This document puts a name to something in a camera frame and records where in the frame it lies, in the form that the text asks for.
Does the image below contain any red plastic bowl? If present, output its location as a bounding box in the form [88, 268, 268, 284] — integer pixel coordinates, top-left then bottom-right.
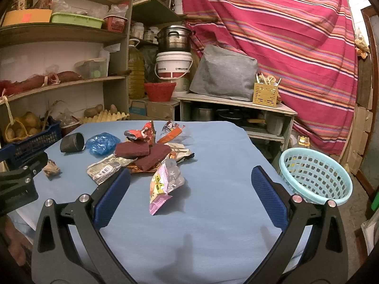
[144, 82, 177, 102]

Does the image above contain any yellow cardboard box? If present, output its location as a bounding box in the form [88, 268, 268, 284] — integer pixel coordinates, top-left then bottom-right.
[1, 9, 53, 27]

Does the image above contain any sweet potato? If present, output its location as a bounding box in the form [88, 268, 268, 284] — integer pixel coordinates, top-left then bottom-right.
[56, 71, 82, 83]

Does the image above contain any red striped cloth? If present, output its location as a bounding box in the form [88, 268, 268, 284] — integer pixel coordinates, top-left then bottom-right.
[180, 0, 361, 155]

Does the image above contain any red net bag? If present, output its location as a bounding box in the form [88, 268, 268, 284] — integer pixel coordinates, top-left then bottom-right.
[0, 75, 48, 96]

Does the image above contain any white plastic bucket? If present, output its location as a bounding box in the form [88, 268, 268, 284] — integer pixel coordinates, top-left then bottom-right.
[154, 51, 194, 81]

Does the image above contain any clear plastic container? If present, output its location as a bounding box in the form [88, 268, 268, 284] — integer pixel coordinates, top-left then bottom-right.
[75, 58, 108, 79]

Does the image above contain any silver barcode wrapper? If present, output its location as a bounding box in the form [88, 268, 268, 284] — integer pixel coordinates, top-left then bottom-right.
[86, 156, 137, 184]

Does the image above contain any yellow egg tray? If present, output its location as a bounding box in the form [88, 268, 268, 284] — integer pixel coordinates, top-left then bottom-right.
[80, 109, 130, 124]

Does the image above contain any white packet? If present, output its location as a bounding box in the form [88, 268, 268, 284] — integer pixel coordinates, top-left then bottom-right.
[166, 142, 195, 164]

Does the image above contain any dark red snack bar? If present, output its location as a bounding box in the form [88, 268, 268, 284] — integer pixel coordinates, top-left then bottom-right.
[114, 141, 150, 158]
[135, 144, 172, 171]

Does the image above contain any pink snack packet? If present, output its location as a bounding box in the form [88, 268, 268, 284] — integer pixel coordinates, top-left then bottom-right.
[149, 159, 185, 215]

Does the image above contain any net bag of potatoes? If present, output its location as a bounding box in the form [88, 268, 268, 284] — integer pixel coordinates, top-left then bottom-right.
[4, 111, 42, 143]

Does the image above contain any grey fabric bag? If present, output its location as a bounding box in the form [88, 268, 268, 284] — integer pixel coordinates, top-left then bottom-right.
[189, 44, 259, 102]

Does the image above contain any large potato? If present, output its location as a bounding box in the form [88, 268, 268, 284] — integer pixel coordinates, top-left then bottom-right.
[84, 104, 104, 118]

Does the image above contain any small steel pot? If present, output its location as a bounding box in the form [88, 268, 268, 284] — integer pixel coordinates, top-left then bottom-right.
[191, 106, 216, 122]

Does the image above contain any low grey shelf unit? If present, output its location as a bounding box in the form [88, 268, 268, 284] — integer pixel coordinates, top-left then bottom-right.
[177, 93, 298, 166]

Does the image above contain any yellow utensil holder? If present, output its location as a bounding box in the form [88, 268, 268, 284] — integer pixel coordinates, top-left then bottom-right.
[253, 72, 282, 107]

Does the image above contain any brown paper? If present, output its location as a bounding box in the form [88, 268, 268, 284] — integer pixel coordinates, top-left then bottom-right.
[43, 159, 61, 180]

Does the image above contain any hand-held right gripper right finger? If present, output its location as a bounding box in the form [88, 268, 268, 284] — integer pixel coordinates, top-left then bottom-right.
[245, 166, 349, 284]

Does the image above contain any black pan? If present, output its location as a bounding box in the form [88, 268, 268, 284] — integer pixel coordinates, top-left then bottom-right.
[216, 109, 244, 122]

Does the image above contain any light blue plastic basket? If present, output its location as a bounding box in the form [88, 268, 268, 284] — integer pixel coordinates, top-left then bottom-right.
[279, 148, 354, 205]

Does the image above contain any wooden shelf unit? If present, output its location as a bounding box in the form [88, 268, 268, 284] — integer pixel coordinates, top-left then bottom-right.
[0, 0, 137, 144]

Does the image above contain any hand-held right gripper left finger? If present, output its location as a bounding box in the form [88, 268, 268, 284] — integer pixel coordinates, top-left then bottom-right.
[31, 168, 134, 284]

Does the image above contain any black cup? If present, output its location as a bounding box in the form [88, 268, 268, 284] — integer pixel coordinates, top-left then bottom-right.
[60, 132, 85, 153]

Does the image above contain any red snack wrapper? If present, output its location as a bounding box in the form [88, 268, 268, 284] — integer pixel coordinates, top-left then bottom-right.
[124, 121, 156, 146]

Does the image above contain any blue plastic bag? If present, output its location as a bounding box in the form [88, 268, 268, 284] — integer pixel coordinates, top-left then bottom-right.
[86, 133, 121, 156]

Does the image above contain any large oil bottle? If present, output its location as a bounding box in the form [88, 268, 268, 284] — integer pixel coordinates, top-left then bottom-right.
[127, 40, 146, 100]

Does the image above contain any small red plastic basket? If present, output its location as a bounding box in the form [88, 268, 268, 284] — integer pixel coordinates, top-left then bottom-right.
[103, 14, 129, 33]

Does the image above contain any steel cooking pot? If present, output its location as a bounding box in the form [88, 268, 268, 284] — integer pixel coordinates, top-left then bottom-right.
[155, 25, 196, 53]

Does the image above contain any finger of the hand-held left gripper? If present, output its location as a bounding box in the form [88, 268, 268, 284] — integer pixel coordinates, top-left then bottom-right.
[0, 151, 49, 215]

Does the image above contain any person's left hand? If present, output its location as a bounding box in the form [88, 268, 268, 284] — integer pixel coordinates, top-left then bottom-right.
[0, 217, 33, 267]

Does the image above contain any stack of cardboard pieces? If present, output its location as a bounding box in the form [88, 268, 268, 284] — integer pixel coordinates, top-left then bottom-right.
[346, 93, 374, 176]

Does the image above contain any clear orange wrapper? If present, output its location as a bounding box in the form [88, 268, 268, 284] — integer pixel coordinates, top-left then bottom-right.
[157, 121, 186, 144]

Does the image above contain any blue plastic crate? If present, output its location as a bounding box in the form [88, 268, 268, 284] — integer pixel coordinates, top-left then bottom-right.
[0, 121, 62, 170]

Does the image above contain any green plastic tray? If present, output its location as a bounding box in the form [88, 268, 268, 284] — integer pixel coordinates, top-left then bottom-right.
[50, 12, 105, 29]

